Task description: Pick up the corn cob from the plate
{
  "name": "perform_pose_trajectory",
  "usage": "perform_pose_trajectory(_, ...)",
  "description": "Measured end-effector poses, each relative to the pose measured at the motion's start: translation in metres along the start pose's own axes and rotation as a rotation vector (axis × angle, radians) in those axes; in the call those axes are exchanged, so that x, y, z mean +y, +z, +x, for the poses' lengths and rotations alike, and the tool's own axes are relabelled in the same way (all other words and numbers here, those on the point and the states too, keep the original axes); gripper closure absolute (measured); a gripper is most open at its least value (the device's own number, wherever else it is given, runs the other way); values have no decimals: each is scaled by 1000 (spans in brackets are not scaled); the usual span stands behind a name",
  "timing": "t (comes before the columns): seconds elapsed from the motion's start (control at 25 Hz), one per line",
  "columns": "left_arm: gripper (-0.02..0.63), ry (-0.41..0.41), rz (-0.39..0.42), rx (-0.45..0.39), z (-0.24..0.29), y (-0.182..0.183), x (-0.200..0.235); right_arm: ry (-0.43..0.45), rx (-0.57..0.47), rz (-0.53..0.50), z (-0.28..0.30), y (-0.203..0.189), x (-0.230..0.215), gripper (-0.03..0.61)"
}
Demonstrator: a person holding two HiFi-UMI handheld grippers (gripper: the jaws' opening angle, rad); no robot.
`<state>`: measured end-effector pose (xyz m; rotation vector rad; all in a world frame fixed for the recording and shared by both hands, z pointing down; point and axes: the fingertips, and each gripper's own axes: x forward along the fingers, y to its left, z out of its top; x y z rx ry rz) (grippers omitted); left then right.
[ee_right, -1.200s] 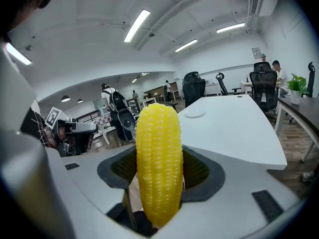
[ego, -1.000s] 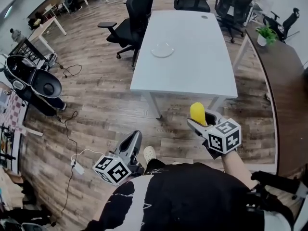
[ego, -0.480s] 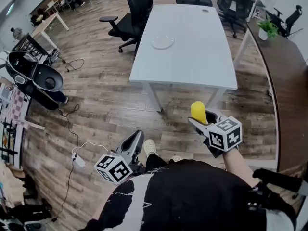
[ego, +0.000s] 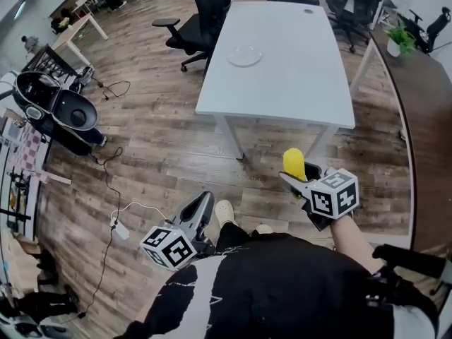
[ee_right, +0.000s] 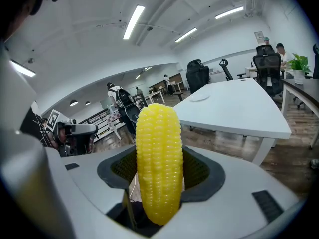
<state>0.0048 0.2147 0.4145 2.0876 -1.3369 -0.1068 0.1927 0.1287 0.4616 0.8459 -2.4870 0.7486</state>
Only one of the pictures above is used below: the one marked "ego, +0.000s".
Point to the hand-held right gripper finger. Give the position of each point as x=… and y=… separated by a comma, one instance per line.
x=313, y=172
x=298, y=187

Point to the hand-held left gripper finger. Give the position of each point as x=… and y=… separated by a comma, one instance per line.
x=208, y=212
x=185, y=221

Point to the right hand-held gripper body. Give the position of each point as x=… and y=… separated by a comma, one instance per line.
x=335, y=196

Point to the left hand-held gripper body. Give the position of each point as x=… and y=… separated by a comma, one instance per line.
x=169, y=249

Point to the clear glass plate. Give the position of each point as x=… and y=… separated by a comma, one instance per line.
x=243, y=56

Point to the person's right forearm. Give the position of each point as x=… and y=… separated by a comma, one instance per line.
x=353, y=242

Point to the person's left forearm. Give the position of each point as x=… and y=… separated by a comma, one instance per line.
x=148, y=306

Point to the white perforated clog shoe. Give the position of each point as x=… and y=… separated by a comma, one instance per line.
x=226, y=212
x=264, y=229

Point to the person's black trousers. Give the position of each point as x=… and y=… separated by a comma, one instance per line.
x=231, y=237

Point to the white power strip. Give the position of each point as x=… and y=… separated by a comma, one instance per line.
x=120, y=230

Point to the white table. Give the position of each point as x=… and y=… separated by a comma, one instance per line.
x=282, y=94

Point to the black body-worn rig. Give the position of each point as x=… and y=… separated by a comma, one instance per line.
x=409, y=260

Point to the person's black white shirt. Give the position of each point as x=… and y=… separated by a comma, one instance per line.
x=282, y=288

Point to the dark wooden desk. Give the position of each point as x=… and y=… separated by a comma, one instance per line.
x=427, y=118

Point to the brown cardboard box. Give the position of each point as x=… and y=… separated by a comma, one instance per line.
x=24, y=256

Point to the black open rice cooker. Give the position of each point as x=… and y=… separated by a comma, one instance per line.
x=74, y=115

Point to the green plant in white pot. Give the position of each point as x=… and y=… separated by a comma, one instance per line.
x=400, y=37

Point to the pink white checkered cloth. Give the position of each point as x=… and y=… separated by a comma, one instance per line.
x=30, y=150

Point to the black mesh office chair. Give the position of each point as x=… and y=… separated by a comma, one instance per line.
x=353, y=2

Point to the grey white device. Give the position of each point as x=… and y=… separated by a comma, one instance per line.
x=84, y=78

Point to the wood top white desk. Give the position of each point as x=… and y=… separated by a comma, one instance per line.
x=76, y=28

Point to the black metal frame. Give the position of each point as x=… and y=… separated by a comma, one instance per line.
x=58, y=58

